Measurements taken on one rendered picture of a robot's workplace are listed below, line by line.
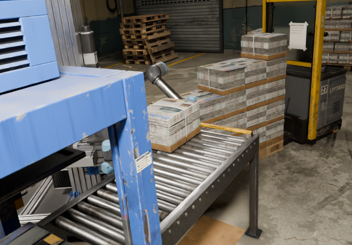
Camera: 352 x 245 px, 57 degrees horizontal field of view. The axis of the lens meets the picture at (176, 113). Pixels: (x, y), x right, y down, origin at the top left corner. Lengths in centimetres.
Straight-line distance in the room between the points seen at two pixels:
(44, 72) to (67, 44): 162
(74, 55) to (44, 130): 185
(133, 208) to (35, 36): 50
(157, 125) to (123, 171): 117
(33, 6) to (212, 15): 961
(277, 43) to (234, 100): 74
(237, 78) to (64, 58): 156
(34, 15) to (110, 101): 26
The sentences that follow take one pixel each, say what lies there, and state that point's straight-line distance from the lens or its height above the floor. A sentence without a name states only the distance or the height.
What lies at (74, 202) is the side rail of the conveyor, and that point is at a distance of 174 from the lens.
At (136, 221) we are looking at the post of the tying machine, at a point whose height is 114.
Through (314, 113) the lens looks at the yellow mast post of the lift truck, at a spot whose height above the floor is 41.
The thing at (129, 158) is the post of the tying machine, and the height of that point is 134.
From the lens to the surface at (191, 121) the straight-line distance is 219.
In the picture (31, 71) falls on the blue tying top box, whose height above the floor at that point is 158.
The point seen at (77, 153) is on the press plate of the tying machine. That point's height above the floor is 131.
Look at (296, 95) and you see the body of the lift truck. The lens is 412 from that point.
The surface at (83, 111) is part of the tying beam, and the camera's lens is 69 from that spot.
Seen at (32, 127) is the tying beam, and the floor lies 152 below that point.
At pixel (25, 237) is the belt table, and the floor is 80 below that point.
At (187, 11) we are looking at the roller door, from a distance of 1076.
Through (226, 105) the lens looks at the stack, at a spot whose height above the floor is 73.
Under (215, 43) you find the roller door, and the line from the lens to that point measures 1038.
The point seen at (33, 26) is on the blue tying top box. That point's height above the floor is 168.
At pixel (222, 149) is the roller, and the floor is 79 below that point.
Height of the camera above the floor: 171
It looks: 19 degrees down
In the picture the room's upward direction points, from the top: 4 degrees counter-clockwise
